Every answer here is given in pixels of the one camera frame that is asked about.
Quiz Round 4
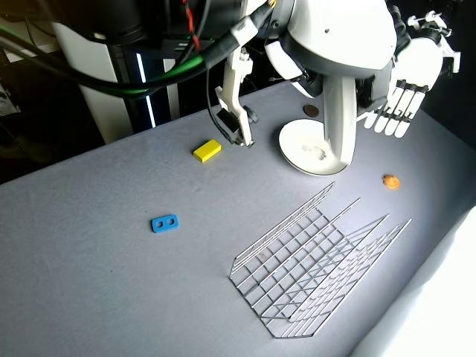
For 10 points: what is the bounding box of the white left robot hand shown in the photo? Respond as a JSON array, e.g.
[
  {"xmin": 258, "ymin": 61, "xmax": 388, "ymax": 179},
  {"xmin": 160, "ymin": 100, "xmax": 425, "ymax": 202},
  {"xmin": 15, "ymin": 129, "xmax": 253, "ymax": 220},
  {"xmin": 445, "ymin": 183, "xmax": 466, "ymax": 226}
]
[{"xmin": 362, "ymin": 36, "xmax": 446, "ymax": 140}]

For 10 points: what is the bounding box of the silver wire plate rack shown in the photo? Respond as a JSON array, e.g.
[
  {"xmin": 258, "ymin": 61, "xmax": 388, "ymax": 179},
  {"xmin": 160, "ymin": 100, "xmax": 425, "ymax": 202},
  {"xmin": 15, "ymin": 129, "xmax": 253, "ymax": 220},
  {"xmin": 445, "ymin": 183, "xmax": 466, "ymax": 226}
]
[{"xmin": 228, "ymin": 181, "xmax": 414, "ymax": 340}]

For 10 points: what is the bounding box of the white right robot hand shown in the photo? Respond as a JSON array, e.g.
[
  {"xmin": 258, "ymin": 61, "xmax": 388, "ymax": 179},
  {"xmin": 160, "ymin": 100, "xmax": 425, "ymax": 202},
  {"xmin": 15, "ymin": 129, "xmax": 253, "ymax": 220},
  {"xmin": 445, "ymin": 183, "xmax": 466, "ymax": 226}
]
[{"xmin": 264, "ymin": 0, "xmax": 411, "ymax": 167}]

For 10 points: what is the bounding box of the orange round cookie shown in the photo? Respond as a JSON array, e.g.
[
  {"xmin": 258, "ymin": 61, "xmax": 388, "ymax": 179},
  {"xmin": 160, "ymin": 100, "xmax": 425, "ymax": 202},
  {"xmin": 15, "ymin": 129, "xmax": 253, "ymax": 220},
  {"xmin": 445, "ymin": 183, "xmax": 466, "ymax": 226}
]
[{"xmin": 382, "ymin": 173, "xmax": 402, "ymax": 191}]

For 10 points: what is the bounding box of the blue block with two holes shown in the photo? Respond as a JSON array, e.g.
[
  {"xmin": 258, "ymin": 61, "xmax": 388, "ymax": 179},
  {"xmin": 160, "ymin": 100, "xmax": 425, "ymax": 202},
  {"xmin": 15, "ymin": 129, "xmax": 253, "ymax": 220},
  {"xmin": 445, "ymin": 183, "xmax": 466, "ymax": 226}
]
[{"xmin": 150, "ymin": 213, "xmax": 181, "ymax": 234}]

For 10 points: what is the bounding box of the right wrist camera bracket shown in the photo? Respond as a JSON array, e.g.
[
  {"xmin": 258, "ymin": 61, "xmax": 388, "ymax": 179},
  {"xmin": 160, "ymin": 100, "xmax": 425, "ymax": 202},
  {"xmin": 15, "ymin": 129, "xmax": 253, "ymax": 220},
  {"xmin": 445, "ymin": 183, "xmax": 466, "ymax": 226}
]
[{"xmin": 214, "ymin": 47, "xmax": 258, "ymax": 149}]

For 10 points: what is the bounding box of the red twisted wire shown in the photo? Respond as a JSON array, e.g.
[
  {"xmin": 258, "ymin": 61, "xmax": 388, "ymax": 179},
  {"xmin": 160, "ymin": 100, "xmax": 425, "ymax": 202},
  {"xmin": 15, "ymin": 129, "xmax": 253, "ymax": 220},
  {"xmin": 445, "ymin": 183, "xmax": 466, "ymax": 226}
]
[{"xmin": 181, "ymin": 0, "xmax": 202, "ymax": 52}]

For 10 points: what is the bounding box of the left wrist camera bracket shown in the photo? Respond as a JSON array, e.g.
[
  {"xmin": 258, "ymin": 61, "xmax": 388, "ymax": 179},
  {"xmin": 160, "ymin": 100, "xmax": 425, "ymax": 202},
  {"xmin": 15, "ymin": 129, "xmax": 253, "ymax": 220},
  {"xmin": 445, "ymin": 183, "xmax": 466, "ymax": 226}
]
[{"xmin": 407, "ymin": 10, "xmax": 462, "ymax": 74}]

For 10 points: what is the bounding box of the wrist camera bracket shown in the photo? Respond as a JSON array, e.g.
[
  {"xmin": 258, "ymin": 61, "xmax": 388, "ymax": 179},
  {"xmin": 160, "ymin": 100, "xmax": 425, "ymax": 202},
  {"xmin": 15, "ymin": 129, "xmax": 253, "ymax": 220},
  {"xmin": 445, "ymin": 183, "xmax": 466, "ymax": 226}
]
[
  {"xmin": 407, "ymin": 10, "xmax": 462, "ymax": 74},
  {"xmin": 214, "ymin": 47, "xmax": 258, "ymax": 149}
]

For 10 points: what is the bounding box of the thick green cable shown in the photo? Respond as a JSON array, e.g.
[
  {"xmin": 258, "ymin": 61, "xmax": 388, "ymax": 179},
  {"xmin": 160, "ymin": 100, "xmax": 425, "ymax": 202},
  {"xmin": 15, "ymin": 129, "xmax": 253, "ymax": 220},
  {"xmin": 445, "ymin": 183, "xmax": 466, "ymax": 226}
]
[{"xmin": 0, "ymin": 25, "xmax": 228, "ymax": 98}]

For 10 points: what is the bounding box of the yellow rectangular block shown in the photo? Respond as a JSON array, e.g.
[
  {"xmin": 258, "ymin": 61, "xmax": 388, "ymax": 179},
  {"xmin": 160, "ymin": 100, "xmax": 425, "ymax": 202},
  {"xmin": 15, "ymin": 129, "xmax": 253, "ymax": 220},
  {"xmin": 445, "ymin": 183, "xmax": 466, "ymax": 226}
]
[{"xmin": 192, "ymin": 139, "xmax": 223, "ymax": 164}]

